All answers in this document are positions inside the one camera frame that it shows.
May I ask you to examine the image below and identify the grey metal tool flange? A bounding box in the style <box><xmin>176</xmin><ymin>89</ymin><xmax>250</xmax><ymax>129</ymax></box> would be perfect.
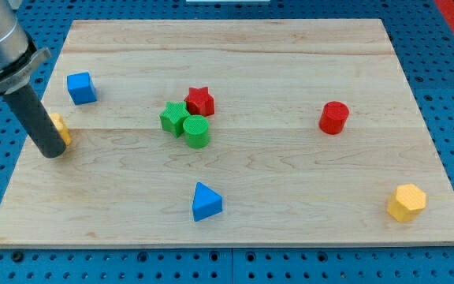
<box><xmin>0</xmin><ymin>37</ymin><xmax>51</xmax><ymax>96</ymax></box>

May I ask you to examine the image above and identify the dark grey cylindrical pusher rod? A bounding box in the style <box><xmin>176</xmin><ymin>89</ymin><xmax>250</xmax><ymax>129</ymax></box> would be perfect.
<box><xmin>3</xmin><ymin>84</ymin><xmax>66</xmax><ymax>159</ymax></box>

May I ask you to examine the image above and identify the yellow heart block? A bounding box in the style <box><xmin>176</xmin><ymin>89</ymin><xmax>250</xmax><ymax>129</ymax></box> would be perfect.
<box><xmin>49</xmin><ymin>112</ymin><xmax>72</xmax><ymax>146</ymax></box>

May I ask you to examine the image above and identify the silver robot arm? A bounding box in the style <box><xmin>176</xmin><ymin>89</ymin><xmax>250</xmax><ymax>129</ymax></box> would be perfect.
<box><xmin>0</xmin><ymin>0</ymin><xmax>66</xmax><ymax>158</ymax></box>

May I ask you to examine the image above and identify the blue cube block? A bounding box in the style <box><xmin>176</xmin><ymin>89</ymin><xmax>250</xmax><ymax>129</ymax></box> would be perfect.
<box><xmin>66</xmin><ymin>72</ymin><xmax>97</xmax><ymax>105</ymax></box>

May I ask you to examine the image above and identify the green star block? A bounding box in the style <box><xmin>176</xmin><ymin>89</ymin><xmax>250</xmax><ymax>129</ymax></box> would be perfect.
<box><xmin>159</xmin><ymin>101</ymin><xmax>190</xmax><ymax>137</ymax></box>

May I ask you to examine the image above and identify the green cylinder block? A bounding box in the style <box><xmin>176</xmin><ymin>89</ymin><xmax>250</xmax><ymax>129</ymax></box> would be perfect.
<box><xmin>183</xmin><ymin>115</ymin><xmax>210</xmax><ymax>148</ymax></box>

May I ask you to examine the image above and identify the red star block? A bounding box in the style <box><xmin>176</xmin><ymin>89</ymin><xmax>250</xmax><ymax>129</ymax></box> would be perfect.
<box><xmin>184</xmin><ymin>87</ymin><xmax>215</xmax><ymax>117</ymax></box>

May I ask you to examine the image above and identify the light wooden board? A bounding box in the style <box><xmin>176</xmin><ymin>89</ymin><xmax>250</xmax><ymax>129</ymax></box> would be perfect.
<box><xmin>0</xmin><ymin>19</ymin><xmax>454</xmax><ymax>249</ymax></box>

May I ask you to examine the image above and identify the blue triangle block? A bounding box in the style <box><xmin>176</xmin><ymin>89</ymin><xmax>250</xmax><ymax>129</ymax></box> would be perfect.
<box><xmin>192</xmin><ymin>182</ymin><xmax>223</xmax><ymax>222</ymax></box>

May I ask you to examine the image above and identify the red cylinder block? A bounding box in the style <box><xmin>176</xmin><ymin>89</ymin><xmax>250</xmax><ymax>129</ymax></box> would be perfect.
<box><xmin>318</xmin><ymin>101</ymin><xmax>350</xmax><ymax>135</ymax></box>

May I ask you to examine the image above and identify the yellow hexagon block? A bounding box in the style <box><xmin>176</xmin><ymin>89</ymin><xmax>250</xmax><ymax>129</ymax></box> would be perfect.
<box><xmin>386</xmin><ymin>184</ymin><xmax>427</xmax><ymax>222</ymax></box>

